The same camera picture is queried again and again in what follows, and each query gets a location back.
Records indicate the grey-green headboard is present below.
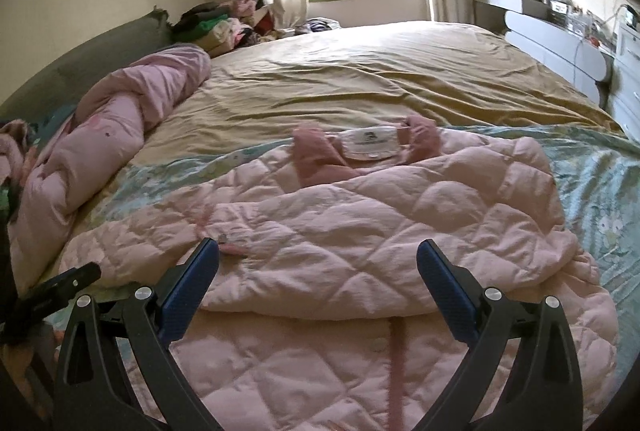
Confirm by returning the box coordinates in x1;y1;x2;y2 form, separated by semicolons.
0;6;176;122

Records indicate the white dressing table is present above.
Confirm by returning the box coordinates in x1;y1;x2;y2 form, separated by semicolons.
472;0;616;108

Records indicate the pile of mixed clothes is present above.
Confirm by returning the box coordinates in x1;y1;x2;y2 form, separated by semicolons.
170;0;301;58

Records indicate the pink quilted jacket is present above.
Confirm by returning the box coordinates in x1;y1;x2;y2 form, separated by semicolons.
59;114;621;431

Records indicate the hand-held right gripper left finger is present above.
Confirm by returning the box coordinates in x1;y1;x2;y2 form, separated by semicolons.
54;237;221;431

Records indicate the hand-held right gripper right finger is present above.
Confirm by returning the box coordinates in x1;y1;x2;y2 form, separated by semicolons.
415;238;583;431

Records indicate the pink rolled comforter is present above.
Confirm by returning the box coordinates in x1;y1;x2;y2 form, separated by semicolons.
0;45;213;284

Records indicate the pink floral cloth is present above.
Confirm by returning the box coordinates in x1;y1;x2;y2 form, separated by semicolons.
0;118;40;212

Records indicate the bed with yellow sheet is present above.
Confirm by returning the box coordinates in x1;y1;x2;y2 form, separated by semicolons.
135;20;626;162

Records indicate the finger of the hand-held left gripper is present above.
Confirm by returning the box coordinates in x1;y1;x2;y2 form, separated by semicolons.
17;262;102;312

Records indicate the green cartoon printed blanket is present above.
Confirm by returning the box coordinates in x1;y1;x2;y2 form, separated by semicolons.
75;124;640;362

